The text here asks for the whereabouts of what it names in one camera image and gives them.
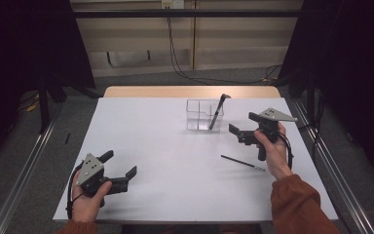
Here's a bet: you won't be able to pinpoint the black metal stand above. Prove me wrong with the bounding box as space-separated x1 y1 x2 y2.
36 72 102 135
303 69 324 161

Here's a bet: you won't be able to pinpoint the black curtain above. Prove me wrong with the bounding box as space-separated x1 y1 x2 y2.
279 0 374 178
0 0 95 167

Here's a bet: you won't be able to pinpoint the black power cable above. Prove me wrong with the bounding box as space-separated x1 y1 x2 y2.
166 6 274 86
167 6 196 82

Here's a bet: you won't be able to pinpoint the thin black makeup pencil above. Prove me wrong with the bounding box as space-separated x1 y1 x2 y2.
220 154 267 173

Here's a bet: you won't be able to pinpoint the person's right hand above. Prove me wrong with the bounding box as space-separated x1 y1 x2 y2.
253 122 294 180

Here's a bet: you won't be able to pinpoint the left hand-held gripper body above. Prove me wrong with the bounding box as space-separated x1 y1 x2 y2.
76 153 130 208

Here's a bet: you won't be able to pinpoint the person's left hand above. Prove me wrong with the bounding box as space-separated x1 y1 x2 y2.
71 177 113 223

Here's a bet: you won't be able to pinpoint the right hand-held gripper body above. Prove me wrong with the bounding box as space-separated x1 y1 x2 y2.
238 107 299 162

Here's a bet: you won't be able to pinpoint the white wall socket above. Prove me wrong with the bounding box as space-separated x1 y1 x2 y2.
161 0 185 10

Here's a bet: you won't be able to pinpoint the hand-held gripper cable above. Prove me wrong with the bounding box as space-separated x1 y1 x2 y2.
65 161 86 219
278 131 295 171

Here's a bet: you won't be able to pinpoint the clear plastic organizer box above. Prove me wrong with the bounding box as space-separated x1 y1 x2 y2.
185 97 226 133

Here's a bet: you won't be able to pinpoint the right hand-held gripper cable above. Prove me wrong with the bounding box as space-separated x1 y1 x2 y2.
278 131 295 171

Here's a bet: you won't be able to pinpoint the black horizontal frame bar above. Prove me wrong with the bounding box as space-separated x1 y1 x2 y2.
72 9 301 19

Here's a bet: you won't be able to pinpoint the metal floor rail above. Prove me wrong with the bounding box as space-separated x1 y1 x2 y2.
0 108 66 234
291 97 374 234

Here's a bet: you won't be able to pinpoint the yellow floor cable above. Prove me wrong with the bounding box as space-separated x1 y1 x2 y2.
24 93 43 113

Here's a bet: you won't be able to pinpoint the black-handled makeup brush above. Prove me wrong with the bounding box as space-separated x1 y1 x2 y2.
208 93 232 131

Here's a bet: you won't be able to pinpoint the left hand-held gripper cable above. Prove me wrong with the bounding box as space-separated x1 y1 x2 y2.
65 161 86 219

